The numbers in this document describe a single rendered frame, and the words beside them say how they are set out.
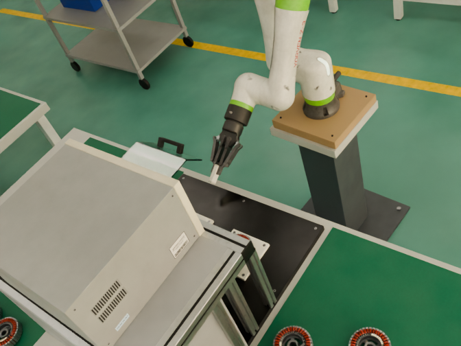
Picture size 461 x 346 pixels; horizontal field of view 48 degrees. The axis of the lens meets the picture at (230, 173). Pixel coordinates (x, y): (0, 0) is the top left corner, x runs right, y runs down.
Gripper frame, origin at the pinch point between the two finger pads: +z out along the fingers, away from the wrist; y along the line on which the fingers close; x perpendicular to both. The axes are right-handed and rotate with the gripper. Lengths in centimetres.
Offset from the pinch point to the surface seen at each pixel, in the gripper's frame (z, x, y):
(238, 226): 14.4, -0.7, -16.9
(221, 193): 6.0, -5.5, -1.9
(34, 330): 73, 30, 26
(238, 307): 33, 29, -44
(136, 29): -96, -131, 222
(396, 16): -157, -182, 32
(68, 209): 23, 67, -10
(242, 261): 20, 39, -46
